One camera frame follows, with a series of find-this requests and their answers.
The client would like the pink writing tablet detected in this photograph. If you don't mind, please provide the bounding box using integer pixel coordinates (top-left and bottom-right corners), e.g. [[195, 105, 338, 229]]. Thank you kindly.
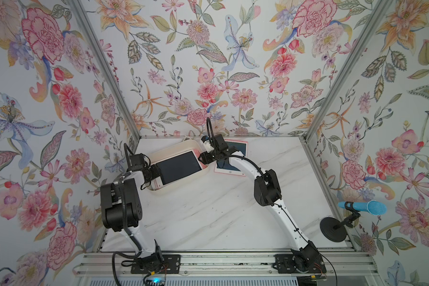
[[213, 138, 249, 177], [150, 149, 207, 190]]

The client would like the cream plastic storage box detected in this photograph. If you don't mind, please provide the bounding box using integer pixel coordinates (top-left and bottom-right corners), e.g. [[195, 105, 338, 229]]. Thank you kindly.
[[148, 139, 209, 194]]

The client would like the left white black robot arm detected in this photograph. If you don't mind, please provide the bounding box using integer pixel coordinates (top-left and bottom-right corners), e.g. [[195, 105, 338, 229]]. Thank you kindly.
[[100, 154, 181, 278]]

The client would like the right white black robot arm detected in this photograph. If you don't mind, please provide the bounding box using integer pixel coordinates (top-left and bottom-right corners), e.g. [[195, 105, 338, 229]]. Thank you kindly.
[[199, 134, 322, 273]]

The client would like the blue microphone on stand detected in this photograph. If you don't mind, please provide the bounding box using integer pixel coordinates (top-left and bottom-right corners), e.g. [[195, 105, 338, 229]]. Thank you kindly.
[[320, 200, 387, 243]]

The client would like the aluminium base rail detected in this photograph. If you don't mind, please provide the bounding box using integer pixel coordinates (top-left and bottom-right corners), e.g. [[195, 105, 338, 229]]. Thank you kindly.
[[73, 247, 379, 278]]

